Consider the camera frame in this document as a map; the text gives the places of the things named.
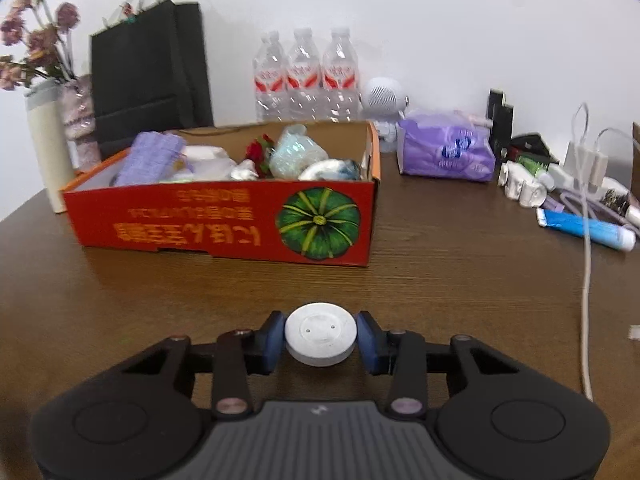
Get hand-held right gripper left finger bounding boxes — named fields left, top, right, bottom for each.
left=121, top=310, right=288, bottom=422

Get purple cloth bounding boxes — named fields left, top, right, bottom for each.
left=113, top=131, right=187, bottom=187

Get white charger block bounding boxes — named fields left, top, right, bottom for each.
left=563, top=140, right=610, bottom=187

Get blue tube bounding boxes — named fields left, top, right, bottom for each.
left=535, top=207, right=637, bottom=252

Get white cylindrical vase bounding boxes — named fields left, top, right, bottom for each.
left=24, top=79, right=71, bottom=214

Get green bottle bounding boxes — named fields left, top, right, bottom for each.
left=517, top=154, right=556, bottom=191

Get clear water bottle red label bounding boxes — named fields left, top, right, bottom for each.
left=284, top=27, right=324, bottom=122
left=252, top=30, right=290, bottom=122
left=321, top=25, right=364, bottom=122

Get black cloth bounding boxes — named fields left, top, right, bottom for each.
left=509, top=132, right=554, bottom=159

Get white folding device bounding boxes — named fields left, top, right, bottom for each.
left=497, top=160, right=549, bottom=207

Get purple cable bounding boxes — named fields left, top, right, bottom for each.
left=542, top=187, right=626, bottom=221

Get black paper bag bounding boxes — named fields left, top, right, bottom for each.
left=88, top=0, right=215, bottom=161

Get white plastic packet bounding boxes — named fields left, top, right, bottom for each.
left=169, top=144, right=239, bottom=184

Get white robot speaker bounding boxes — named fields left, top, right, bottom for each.
left=360, top=77, right=412, bottom=154

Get white round disc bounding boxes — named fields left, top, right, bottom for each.
left=283, top=302, right=359, bottom=367

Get dried pink flowers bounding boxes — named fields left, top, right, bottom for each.
left=0, top=0, right=81, bottom=92

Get purple tissue pack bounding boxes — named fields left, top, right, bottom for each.
left=396, top=108, right=497, bottom=183

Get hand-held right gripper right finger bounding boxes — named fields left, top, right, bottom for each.
left=355, top=310, right=522, bottom=422

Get white cable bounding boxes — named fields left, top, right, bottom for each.
left=569, top=102, right=640, bottom=402

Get red artificial flower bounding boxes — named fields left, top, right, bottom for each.
left=244, top=133, right=276, bottom=179

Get red green box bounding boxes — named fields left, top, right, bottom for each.
left=509, top=147, right=559, bottom=166

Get tall black box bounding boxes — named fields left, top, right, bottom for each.
left=487, top=88, right=505, bottom=134

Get orange cardboard box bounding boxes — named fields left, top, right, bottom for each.
left=60, top=120, right=382, bottom=267

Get iridescent plastic bag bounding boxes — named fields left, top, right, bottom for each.
left=269, top=123, right=330, bottom=180

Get brown spiky ornament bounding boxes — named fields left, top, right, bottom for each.
left=599, top=187, right=632, bottom=219

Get silver blue foil packet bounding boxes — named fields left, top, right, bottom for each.
left=298, top=157, right=362, bottom=182

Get mottled purple wrapping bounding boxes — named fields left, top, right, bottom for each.
left=59, top=74, right=104, bottom=171

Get white power strip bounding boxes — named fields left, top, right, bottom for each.
left=547, top=162, right=629, bottom=196

